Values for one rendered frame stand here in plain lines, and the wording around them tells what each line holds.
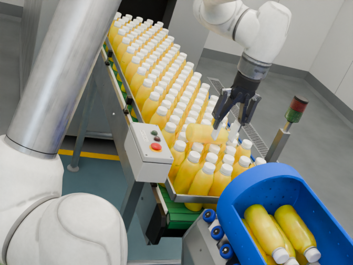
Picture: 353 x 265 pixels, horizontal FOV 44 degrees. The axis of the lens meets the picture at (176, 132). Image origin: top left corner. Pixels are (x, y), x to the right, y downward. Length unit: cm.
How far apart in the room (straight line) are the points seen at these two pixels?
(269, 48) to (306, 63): 541
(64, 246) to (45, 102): 25
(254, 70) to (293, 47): 516
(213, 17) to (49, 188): 67
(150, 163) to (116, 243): 64
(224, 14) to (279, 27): 15
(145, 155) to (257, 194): 36
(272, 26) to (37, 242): 81
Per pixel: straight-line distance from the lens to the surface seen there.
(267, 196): 138
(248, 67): 127
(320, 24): 648
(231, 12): 125
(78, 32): 79
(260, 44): 124
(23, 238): 79
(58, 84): 80
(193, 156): 146
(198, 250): 144
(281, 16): 123
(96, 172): 307
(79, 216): 73
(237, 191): 125
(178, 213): 149
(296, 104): 181
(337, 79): 624
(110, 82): 224
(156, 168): 137
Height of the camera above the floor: 181
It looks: 28 degrees down
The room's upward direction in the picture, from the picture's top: 21 degrees clockwise
